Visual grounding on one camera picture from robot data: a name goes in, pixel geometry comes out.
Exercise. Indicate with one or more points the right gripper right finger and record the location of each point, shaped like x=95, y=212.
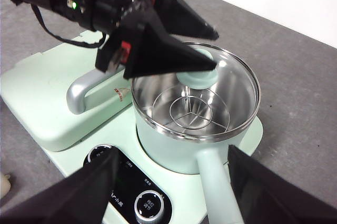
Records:
x=276, y=197

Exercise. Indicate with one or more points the silver control knob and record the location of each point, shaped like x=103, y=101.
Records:
x=97, y=153
x=148, y=204

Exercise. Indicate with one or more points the glass pot lid green knob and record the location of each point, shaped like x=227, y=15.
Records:
x=197, y=81

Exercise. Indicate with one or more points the mint green breakfast machine base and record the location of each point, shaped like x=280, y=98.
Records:
x=181, y=187

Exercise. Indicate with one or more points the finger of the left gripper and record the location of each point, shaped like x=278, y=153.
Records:
x=179, y=18
x=163, y=58

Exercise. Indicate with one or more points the mint green grill lid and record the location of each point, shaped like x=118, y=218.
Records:
x=34, y=97

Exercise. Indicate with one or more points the black control panel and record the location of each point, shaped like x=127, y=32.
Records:
x=131, y=174

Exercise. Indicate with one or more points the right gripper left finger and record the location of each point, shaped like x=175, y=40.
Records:
x=65, y=197

